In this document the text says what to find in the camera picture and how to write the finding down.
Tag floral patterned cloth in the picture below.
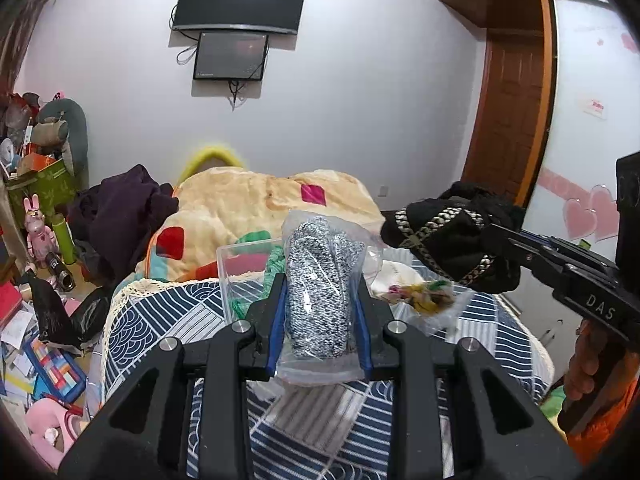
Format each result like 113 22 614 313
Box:
382 280 456 315

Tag clear plastic storage box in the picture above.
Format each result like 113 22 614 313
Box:
214 236 474 340

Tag green striped cloth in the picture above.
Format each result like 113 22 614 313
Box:
227 242 285 320

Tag bagged grey knit gloves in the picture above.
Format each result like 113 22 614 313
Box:
276 210 382 387

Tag black knit hat with chain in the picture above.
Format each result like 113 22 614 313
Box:
380 181 525 294

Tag right hand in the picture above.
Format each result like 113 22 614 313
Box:
563 320 608 401

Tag blue white patterned bedspread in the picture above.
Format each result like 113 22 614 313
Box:
101 276 554 479

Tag beige plush blanket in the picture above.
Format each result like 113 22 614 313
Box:
134 167 384 282

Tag brown wooden door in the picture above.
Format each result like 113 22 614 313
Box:
462 29 544 207

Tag white wardrobe sliding door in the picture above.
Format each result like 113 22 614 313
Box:
524 0 639 259

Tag dark purple clothing pile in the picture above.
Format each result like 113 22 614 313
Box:
67 165 179 285

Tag colourful block box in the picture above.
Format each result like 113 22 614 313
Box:
23 336 87 404

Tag pink plush toy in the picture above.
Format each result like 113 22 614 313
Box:
26 398 89 470

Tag pink rabbit toy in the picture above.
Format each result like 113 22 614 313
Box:
23 194 58 268

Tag green cardboard box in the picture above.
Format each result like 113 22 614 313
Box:
6 160 78 224

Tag grey green dinosaur plush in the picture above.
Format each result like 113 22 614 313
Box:
30 98 88 177

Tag yellow plush ring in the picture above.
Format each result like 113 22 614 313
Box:
177 145 248 187

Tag small wall monitor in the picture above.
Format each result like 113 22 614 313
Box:
193 32 269 81

